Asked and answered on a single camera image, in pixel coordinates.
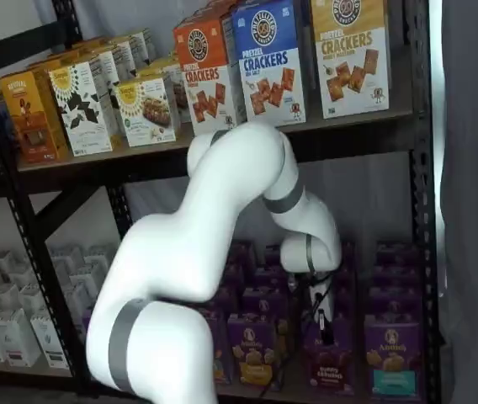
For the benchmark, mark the brown wooden shelf board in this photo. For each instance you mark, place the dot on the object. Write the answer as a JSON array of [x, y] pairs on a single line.
[[96, 153]]

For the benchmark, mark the yellow pretzel crackers box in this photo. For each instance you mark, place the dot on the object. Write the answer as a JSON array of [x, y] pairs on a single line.
[[348, 63]]

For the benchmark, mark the black metal shelf rack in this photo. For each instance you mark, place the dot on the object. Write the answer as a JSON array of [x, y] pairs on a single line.
[[422, 210]]

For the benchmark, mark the purple box teal patch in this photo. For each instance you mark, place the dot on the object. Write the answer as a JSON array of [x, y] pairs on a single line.
[[396, 275], [394, 357], [394, 303]]

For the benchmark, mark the grey fabric curtain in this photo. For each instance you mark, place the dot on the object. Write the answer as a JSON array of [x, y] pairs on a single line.
[[474, 210]]

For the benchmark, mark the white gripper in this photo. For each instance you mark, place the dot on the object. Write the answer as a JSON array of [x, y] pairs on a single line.
[[323, 296]]

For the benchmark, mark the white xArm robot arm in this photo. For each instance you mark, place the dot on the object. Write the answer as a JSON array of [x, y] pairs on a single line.
[[159, 273]]

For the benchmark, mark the purple box yellow patch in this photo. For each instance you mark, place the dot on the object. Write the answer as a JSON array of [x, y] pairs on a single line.
[[272, 256], [251, 353], [264, 299], [269, 278]]

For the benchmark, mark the blue pretzel crackers box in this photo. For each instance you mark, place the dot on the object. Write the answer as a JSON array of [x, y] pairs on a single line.
[[270, 63]]

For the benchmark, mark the orange pretzel crackers box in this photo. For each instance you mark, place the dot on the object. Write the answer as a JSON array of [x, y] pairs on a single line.
[[211, 10], [201, 80]]

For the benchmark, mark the white yellow snack bar box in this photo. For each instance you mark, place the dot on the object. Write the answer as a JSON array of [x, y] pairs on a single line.
[[146, 113], [178, 92]]

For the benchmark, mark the brown orange snack box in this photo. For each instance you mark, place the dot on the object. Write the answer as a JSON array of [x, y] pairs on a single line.
[[28, 122], [49, 62]]

